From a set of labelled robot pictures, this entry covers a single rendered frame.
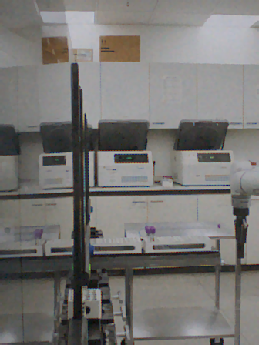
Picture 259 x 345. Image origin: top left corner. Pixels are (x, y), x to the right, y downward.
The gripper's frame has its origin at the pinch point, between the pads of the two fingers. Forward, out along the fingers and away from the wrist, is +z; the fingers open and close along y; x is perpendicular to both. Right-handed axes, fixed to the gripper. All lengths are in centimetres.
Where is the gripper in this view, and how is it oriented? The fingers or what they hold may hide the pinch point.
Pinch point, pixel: (240, 250)
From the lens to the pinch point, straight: 202.8
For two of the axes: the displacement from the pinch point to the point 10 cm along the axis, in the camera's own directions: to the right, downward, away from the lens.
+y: 0.9, 0.5, -9.9
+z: 0.1, 10.0, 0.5
